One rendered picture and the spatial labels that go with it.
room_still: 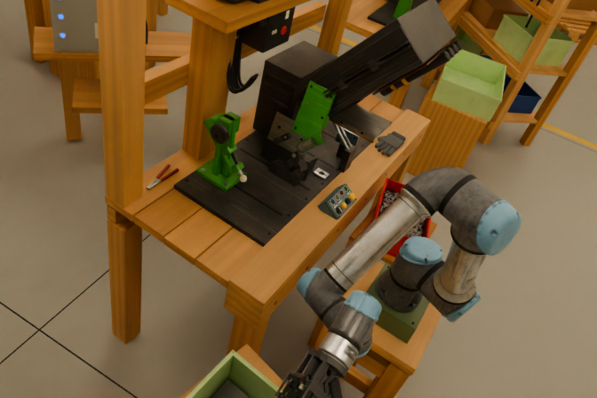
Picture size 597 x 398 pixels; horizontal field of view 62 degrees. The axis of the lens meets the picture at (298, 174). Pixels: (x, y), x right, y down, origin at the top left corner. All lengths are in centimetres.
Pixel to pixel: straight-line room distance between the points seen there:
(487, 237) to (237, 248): 89
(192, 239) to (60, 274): 118
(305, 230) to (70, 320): 128
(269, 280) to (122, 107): 70
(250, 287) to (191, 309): 105
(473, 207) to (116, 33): 100
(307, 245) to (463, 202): 76
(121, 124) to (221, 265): 54
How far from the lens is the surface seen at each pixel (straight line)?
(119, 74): 151
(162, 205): 184
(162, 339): 254
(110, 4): 144
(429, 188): 118
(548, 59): 455
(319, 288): 119
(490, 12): 482
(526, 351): 315
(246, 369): 141
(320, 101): 190
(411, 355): 170
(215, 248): 172
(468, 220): 115
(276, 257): 171
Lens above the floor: 218
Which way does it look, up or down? 39 degrees down
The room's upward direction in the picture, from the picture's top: 15 degrees clockwise
